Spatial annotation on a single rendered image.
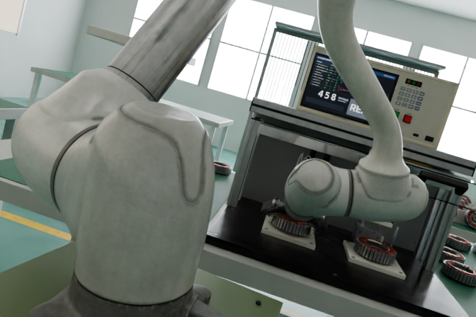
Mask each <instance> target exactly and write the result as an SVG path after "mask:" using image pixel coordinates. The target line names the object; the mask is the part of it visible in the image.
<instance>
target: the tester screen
mask: <svg viewBox="0 0 476 317"><path fill-rule="evenodd" d="M374 73H375V75H376V77H377V79H378V81H379V83H380V85H381V86H382V89H383V90H384V92H385V93H386V94H389V97H390V94H391V91H392V87H393V85H394V82H395V79H396V76H391V75H388V74H384V73H380V72H377V71H374ZM319 89H321V90H323V91H328V92H331V93H335V94H338V96H337V99H336V102H334V101H331V100H327V99H324V98H320V97H317V93H318V90H319ZM306 96H308V97H311V98H316V99H318V100H323V101H326V102H328V103H333V104H336V105H340V106H343V107H344V111H343V112H341V111H338V110H334V109H331V108H327V107H324V106H321V105H317V104H314V103H310V102H307V101H305V99H306ZM389 97H388V100H389ZM351 98H352V99H354V98H353V96H352V95H351V93H350V91H349V90H348V88H347V87H346V85H345V83H344V82H343V80H342V78H341V77H340V75H339V73H338V71H337V70H336V69H335V67H334V65H333V64H332V61H331V60H330V59H329V58H326V57H321V56H318V55H317V57H316V60H315V63H314V66H313V70H312V73H311V76H310V80H309V83H308V86H307V90H306V92H305V97H304V99H303V102H302V103H303V104H305V105H310V106H313V107H316V108H320V109H323V110H327V111H330V112H333V113H337V114H340V115H344V116H347V117H352V118H354V119H357V120H362V121H364V122H368V121H367V120H364V119H361V118H358V117H354V116H351V115H347V114H346V112H347V109H348V106H349V103H350V100H351Z"/></svg>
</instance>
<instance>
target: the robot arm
mask: <svg viewBox="0 0 476 317"><path fill-rule="evenodd" d="M236 1H237V0H163V1H162V2H161V3H160V5H158V7H157V8H156V9H155V10H154V11H153V13H152V14H151V15H150V16H149V18H148V19H147V20H146V21H145V22H144V23H143V24H142V26H141V27H140V28H139V29H138V31H137V32H136V33H135V34H134V35H133V36H132V37H131V39H130V40H129V41H128V42H127V44H126V45H125V46H124V47H123V48H122V50H121V51H120V52H119V53H118V54H117V55H116V57H115V58H114V59H113V61H112V62H111V63H110V64H109V65H108V66H107V67H106V68H105V69H103V68H97V69H88V70H84V71H81V72H80V73H79V74H77V75H76V76H75V77H74V78H73V79H72V80H70V81H69V82H67V83H66V84H65V85H63V87H61V88H59V89H58V90H57V91H55V92H54V93H53V94H51V95H50V96H48V97H47V98H45V99H42V100H39V101H38V102H36V103H34V104H33V105H31V106H30V107H29V108H28V109H27V110H26V111H25V112H24V113H23V114H22V116H21V117H20V118H19V120H18V121H17V123H16V126H15V127H14V130H13V134H12V138H11V153H12V156H13V161H14V163H15V166H16V168H17V170H18V172H19V174H20V176H21V177H22V179H23V180H24V182H25V183H26V185H27V186H28V187H29V188H30V189H31V190H32V191H33V192H34V193H35V194H36V195H37V196H38V197H39V198H40V199H41V200H42V201H43V202H44V203H45V204H47V205H48V206H50V207H51V208H53V209H54V210H55V211H56V212H58V213H60V214H62V216H63V217H64V220H65V222H66V224H67V227H68V229H69V232H70V234H71V237H72V239H73V240H74V241H76V260H75V266H74V272H73V275H72V280H71V283H70V285H69V286H68V287H66V288H65V289H64V290H62V291H61V292H60V293H59V294H58V295H56V296H55V297H53V298H52V299H50V300H49V301H46V302H44V303H42V304H40V305H38V306H36V307H34V308H33V309H32V310H31V311H30V313H29V317H227V316H226V315H225V314H223V313H221V312H219V311H217V310H215V309H214V308H212V307H210V306H208V304H209V303H210V297H211V291H210V290H209V289H208V288H207V287H204V286H202V285H199V284H194V279H195V275H196V271H197V269H198V265H199V262H200V259H201V255H202V253H203V248H204V245H205V239H206V236H207V232H208V225H209V221H210V214H211V209H212V205H213V195H214V189H215V164H214V156H213V148H212V144H211V141H210V137H209V134H208V132H207V130H206V128H204V127H203V125H202V123H201V121H200V120H199V119H198V118H197V117H196V116H195V115H193V114H192V113H190V112H187V111H185V110H182V109H180V108H177V107H174V106H172V105H167V104H164V103H159V101H160V100H161V98H162V97H163V95H164V94H165V93H166V92H167V91H168V89H169V88H170V86H171V85H172V84H173V82H175V80H176V79H177V77H178V76H179V75H180V73H181V72H182V71H183V70H184V68H185V67H186V66H187V64H188V63H189V62H190V61H191V59H192V58H193V57H194V55H195V54H196V52H197V51H198V50H199V49H200V48H201V46H202V45H203V43H204V42H205V41H206V40H207V39H208V37H209V36H210V34H211V33H212V32H213V31H214V29H215V28H216V27H217V25H218V24H219V23H220V21H221V20H222V19H223V18H224V17H225V15H226V14H227V12H228V11H229V10H230V9H231V7H232V6H233V5H234V3H235V2H236ZM356 1H357V0H317V11H318V21H319V30H320V34H321V37H322V41H323V44H324V47H325V49H326V51H327V54H328V55H329V58H330V60H331V62H332V64H333V65H334V67H335V69H336V70H337V71H338V73H339V75H340V77H341V78H342V80H343V82H344V83H345V85H346V87H347V88H348V90H349V91H350V93H351V95H352V96H353V98H354V100H355V101H356V103H357V104H358V106H359V108H360V109H361V111H362V113H363V114H364V116H365V118H366V119H367V121H368V123H369V125H370V127H371V129H372V132H373V147H372V149H371V151H370V153H369V154H368V155H367V156H366V157H364V158H362V159H360V161H359V163H358V165H357V166H356V167H355V169H354V170H350V169H343V168H337V167H335V166H332V165H331V164H330V163H328V162H326V161H324V160H321V159H318V158H311V159H308V160H305V161H303V162H301V163H299V164H298V165H297V166H296V167H295V168H294V169H293V170H292V172H291V173H290V175H289V176H288V179H287V181H286V184H285V201H284V202H280V200H279V199H278V198H277V197H274V198H273V199H272V200H269V201H267V202H264V203H263V206H262V208H261V212H267V214H266V215H267V216H270V218H269V220H268V222H271V221H272V218H273V215H279V214H282V215H283V216H285V217H287V216H289V217H290V218H291V219H292V220H293V221H296V222H305V223H308V224H309V225H310V226H311V229H310V232H309V234H308V235H310V236H311V235H312V233H313V232H315V233H316V234H318V233H319V230H320V229H321V230H322V231H323V232H324V233H325V232H327V227H328V222H327V219H326V217H325V216H338V217H351V218H355V219H360V220H365V221H381V222H396V221H407V220H410V219H413V218H416V217H418V216H419V215H420V214H421V213H422V212H423V211H424V210H425V209H426V206H427V204H428V201H429V192H428V190H427V188H426V185H425V183H424V182H423V181H422V180H421V179H420V178H418V177H417V176H416V175H413V174H409V172H410V169H409V168H408V167H407V166H406V164H405V163H404V161H403V158H402V132H401V129H400V124H399V121H398V119H397V116H396V114H395V112H394V110H393V108H392V106H391V104H390V102H389V100H388V98H387V96H386V95H385V92H384V90H383V88H382V86H381V85H380V83H379V81H378V79H377V77H376V75H375V73H374V71H373V70H372V68H371V66H370V64H369V62H368V60H367V58H366V56H365V55H364V53H363V50H362V49H361V46H360V44H359V42H358V39H357V37H356V32H355V28H354V22H353V16H354V10H355V6H356Z"/></svg>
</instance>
